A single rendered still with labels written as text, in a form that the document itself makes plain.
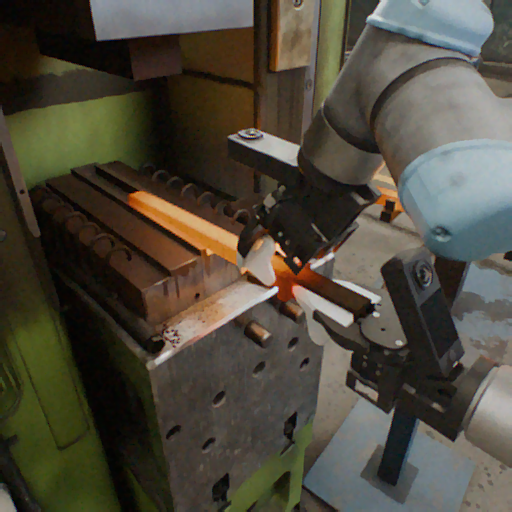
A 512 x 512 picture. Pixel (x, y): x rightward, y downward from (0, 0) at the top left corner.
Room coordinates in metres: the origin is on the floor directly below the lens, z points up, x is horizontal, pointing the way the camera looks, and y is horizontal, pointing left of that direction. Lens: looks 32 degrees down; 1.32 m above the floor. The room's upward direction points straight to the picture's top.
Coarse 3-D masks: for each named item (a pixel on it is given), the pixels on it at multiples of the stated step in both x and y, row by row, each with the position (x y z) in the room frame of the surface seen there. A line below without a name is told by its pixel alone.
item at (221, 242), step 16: (144, 192) 0.68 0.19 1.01; (144, 208) 0.63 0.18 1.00; (160, 208) 0.61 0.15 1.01; (176, 208) 0.61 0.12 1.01; (176, 224) 0.57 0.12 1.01; (192, 224) 0.55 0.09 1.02; (208, 224) 0.55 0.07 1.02; (208, 240) 0.51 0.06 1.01; (224, 240) 0.50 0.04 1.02; (224, 256) 0.49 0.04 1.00; (288, 272) 0.41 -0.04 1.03; (304, 272) 0.41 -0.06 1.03; (288, 288) 0.40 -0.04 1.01; (320, 288) 0.38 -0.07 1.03; (336, 288) 0.38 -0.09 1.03; (336, 304) 0.35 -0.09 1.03; (352, 304) 0.35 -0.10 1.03; (368, 304) 0.35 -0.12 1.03
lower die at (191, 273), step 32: (64, 192) 0.72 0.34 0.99; (96, 192) 0.72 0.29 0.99; (160, 192) 0.71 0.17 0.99; (128, 224) 0.60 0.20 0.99; (160, 224) 0.58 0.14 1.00; (224, 224) 0.59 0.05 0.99; (96, 256) 0.53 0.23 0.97; (160, 256) 0.50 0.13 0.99; (192, 256) 0.50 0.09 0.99; (128, 288) 0.46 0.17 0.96; (160, 288) 0.46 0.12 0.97; (192, 288) 0.49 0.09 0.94; (160, 320) 0.45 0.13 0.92
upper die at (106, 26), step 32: (0, 0) 0.61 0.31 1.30; (32, 0) 0.54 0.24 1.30; (64, 0) 0.48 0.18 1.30; (96, 0) 0.44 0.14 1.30; (128, 0) 0.46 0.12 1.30; (160, 0) 0.49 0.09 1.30; (192, 0) 0.52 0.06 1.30; (224, 0) 0.55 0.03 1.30; (64, 32) 0.49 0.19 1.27; (96, 32) 0.44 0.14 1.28; (128, 32) 0.46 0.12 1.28; (160, 32) 0.49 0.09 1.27; (192, 32) 0.52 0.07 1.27
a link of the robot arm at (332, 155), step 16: (320, 112) 0.37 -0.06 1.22; (320, 128) 0.36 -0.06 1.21; (304, 144) 0.37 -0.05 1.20; (320, 144) 0.35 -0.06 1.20; (336, 144) 0.34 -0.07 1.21; (352, 144) 0.41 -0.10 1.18; (320, 160) 0.35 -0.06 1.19; (336, 160) 0.34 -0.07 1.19; (352, 160) 0.34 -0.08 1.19; (368, 160) 0.34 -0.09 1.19; (336, 176) 0.34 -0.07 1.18; (352, 176) 0.34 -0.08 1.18; (368, 176) 0.35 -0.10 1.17
